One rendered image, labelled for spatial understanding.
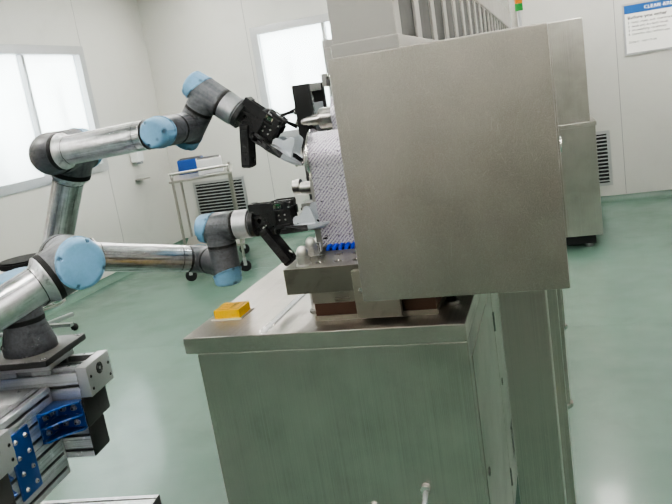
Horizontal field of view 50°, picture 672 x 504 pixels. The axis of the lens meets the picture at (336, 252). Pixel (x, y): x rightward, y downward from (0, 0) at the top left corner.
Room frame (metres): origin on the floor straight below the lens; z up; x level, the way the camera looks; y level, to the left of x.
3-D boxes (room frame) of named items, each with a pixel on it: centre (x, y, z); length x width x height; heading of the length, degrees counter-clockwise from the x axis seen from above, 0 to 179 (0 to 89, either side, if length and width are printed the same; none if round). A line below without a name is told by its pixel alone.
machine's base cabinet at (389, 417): (2.71, -0.33, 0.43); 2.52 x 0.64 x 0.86; 162
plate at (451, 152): (2.31, -0.61, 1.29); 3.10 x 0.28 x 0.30; 162
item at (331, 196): (1.74, -0.08, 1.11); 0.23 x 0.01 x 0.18; 72
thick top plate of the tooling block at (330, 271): (1.61, -0.09, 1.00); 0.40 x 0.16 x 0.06; 72
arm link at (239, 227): (1.84, 0.22, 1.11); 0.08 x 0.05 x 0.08; 162
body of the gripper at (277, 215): (1.81, 0.14, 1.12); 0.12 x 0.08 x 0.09; 72
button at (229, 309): (1.75, 0.28, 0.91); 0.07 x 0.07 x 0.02; 72
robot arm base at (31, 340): (2.01, 0.91, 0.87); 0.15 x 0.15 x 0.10
